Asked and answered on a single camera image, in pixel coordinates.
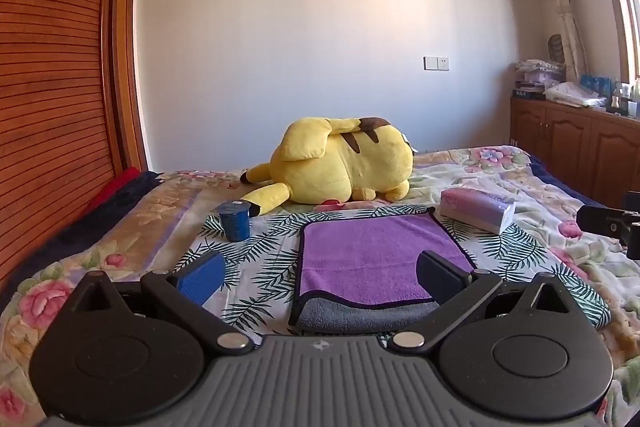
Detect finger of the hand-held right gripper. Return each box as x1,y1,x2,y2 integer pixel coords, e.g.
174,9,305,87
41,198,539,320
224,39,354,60
576,205,632,238

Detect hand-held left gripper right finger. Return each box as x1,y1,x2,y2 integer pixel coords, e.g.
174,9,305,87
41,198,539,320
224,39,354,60
390,250,573,354

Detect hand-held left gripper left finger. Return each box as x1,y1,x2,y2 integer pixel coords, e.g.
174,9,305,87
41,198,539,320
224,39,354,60
67,251,253,354

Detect purple towel with dark trim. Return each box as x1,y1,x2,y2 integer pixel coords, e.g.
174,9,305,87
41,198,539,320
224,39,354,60
298,207,476,309

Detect grey towel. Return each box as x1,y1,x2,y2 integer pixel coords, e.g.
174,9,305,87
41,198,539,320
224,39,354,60
288,296,442,335

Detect dark blue bed sheet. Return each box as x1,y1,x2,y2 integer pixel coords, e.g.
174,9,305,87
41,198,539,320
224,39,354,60
529,153,623,210

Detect blue plastic cup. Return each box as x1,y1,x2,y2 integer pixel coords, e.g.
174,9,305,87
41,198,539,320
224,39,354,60
215,201,253,242

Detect white leaf-print cloth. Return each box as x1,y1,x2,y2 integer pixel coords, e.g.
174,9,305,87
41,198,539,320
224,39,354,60
172,204,612,344

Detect pink tissue pack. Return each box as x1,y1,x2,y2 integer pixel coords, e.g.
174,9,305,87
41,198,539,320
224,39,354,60
439,188,517,236

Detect wooden cabinet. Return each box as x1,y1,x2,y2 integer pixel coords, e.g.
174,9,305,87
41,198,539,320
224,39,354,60
509,96,640,209

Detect dark blue blanket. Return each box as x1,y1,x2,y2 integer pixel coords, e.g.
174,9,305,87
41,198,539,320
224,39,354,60
27,169,166,280

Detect red cloth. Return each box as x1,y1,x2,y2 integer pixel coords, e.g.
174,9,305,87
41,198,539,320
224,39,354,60
86,166,145,214

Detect white plastic bag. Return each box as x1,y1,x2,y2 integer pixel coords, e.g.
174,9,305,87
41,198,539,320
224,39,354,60
544,81,607,108

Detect blue bottle pack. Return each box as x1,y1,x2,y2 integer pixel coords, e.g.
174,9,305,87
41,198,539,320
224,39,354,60
579,74,614,96

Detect yellow plush toy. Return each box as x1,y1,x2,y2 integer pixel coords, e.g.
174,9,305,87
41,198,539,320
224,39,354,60
240,116,416,216

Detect stack of folded clothes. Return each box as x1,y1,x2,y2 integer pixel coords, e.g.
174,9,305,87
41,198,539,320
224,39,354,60
515,59,565,94

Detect wooden slatted wardrobe door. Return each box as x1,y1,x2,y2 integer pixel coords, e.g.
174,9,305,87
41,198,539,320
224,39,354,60
0,0,150,288

